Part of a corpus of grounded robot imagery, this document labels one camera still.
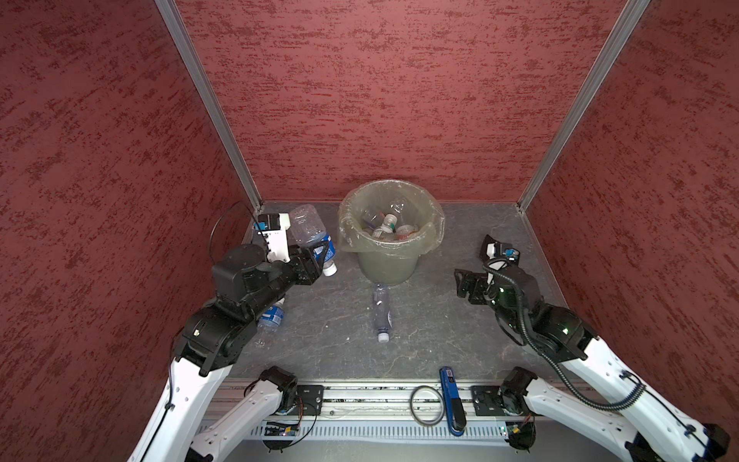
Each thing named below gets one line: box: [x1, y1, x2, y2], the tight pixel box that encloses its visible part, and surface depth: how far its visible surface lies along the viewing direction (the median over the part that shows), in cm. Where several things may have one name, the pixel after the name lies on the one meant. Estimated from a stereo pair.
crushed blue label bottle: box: [289, 204, 338, 278], surface depth 57 cm
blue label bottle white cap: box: [255, 297, 286, 343], surface depth 85 cm
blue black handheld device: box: [439, 365, 467, 437], surface depth 75 cm
